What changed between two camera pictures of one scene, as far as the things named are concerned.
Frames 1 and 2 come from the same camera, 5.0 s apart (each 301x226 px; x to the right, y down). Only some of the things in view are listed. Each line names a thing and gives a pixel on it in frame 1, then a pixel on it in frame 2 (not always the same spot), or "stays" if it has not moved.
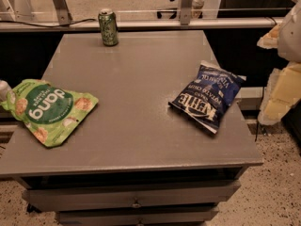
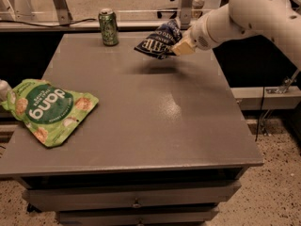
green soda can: (108, 26) stays
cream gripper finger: (270, 40) → (199, 33)
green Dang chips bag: (49, 113) stays
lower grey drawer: (137, 217) stays
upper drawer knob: (136, 205) stays
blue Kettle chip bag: (205, 99) → (161, 43)
